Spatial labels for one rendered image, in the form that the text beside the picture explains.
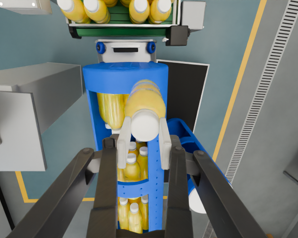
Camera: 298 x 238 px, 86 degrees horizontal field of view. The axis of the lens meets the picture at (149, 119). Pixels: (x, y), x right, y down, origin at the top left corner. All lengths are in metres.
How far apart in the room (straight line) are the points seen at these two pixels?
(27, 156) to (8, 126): 0.15
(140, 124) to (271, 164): 2.89
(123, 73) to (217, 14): 1.54
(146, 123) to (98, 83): 0.30
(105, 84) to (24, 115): 0.45
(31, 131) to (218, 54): 1.70
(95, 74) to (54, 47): 1.34
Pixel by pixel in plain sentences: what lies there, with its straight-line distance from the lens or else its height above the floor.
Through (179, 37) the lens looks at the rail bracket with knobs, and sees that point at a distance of 0.70.
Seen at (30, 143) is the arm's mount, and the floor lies 1.02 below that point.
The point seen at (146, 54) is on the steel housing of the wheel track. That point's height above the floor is 0.93.
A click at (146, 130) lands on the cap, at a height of 1.48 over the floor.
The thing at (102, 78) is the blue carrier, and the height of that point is 1.22.
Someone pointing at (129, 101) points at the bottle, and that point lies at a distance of 0.25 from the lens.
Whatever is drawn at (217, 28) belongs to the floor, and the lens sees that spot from 1.88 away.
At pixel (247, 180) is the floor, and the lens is 3.02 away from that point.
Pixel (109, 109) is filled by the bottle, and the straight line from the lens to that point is 0.57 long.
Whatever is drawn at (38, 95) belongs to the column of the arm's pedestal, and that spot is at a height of 0.81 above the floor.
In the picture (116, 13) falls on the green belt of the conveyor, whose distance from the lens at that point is 0.78.
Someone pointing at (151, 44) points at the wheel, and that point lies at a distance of 0.70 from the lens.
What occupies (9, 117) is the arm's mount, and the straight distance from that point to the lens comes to 0.86.
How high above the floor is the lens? 1.67
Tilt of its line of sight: 65 degrees down
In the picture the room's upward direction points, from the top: 165 degrees clockwise
